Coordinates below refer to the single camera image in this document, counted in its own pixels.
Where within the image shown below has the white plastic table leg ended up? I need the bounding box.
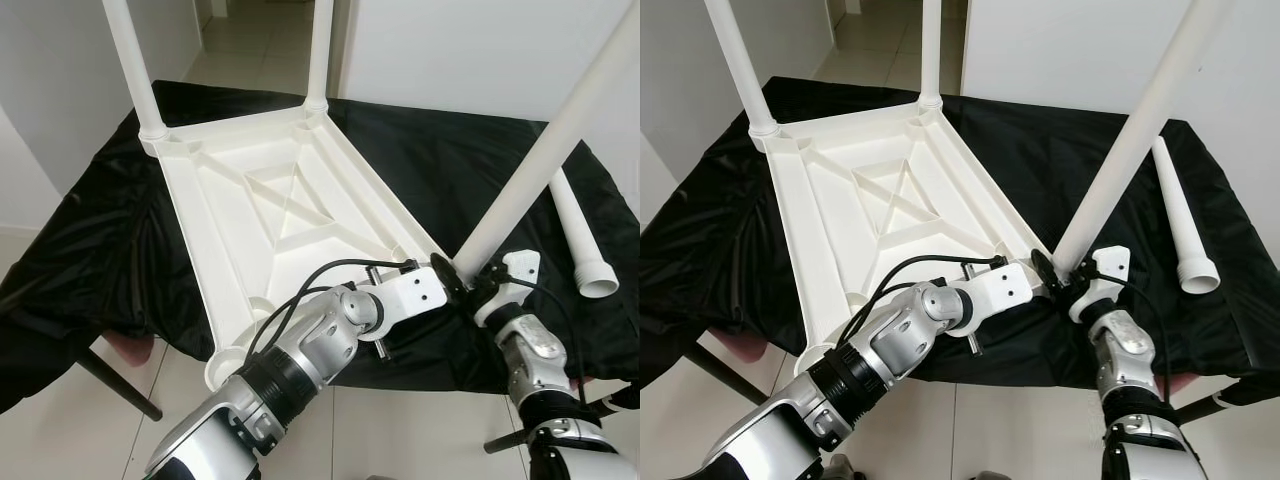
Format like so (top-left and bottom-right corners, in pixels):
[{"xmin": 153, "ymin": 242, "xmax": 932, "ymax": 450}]
[
  {"xmin": 548, "ymin": 168, "xmax": 621, "ymax": 299},
  {"xmin": 920, "ymin": 0, "xmax": 944, "ymax": 111},
  {"xmin": 1052, "ymin": 0, "xmax": 1236, "ymax": 273},
  {"xmin": 452, "ymin": 10, "xmax": 640, "ymax": 276},
  {"xmin": 102, "ymin": 0, "xmax": 169, "ymax": 141},
  {"xmin": 705, "ymin": 0, "xmax": 779, "ymax": 141},
  {"xmin": 303, "ymin": 0, "xmax": 333, "ymax": 113},
  {"xmin": 1150, "ymin": 137, "xmax": 1221, "ymax": 295}
]

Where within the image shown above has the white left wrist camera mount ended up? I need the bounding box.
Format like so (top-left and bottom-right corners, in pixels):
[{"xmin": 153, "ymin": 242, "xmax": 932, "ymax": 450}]
[
  {"xmin": 375, "ymin": 265, "xmax": 449, "ymax": 329},
  {"xmin": 955, "ymin": 262, "xmax": 1033, "ymax": 329}
]

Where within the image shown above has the black table cloth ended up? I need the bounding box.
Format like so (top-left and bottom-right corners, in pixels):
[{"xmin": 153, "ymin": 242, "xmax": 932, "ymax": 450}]
[
  {"xmin": 0, "ymin": 80, "xmax": 640, "ymax": 416},
  {"xmin": 640, "ymin": 75, "xmax": 1280, "ymax": 406}
]

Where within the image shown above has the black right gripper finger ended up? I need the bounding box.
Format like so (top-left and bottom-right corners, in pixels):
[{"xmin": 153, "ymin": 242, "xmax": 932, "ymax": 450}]
[
  {"xmin": 430, "ymin": 255, "xmax": 469, "ymax": 301},
  {"xmin": 1030, "ymin": 250, "xmax": 1061, "ymax": 297}
]

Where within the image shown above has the white plastic table top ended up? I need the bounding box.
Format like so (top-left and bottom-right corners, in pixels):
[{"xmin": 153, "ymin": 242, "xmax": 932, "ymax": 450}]
[
  {"xmin": 138, "ymin": 100, "xmax": 461, "ymax": 393},
  {"xmin": 748, "ymin": 97, "xmax": 1056, "ymax": 376}
]

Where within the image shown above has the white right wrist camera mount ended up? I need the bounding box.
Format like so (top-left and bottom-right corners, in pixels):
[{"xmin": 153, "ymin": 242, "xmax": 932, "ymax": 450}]
[
  {"xmin": 473, "ymin": 250, "xmax": 542, "ymax": 327},
  {"xmin": 1068, "ymin": 246, "xmax": 1131, "ymax": 323}
]

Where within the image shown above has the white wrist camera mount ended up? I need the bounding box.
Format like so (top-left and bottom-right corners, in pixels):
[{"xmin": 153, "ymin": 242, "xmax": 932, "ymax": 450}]
[
  {"xmin": 375, "ymin": 265, "xmax": 449, "ymax": 329},
  {"xmin": 1068, "ymin": 246, "xmax": 1131, "ymax": 323},
  {"xmin": 473, "ymin": 250, "xmax": 542, "ymax": 327},
  {"xmin": 955, "ymin": 262, "xmax": 1033, "ymax": 329}
]

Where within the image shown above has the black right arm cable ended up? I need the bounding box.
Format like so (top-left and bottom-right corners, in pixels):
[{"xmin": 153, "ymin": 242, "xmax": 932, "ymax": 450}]
[
  {"xmin": 1090, "ymin": 268, "xmax": 1173, "ymax": 401},
  {"xmin": 500, "ymin": 272, "xmax": 591, "ymax": 411}
]

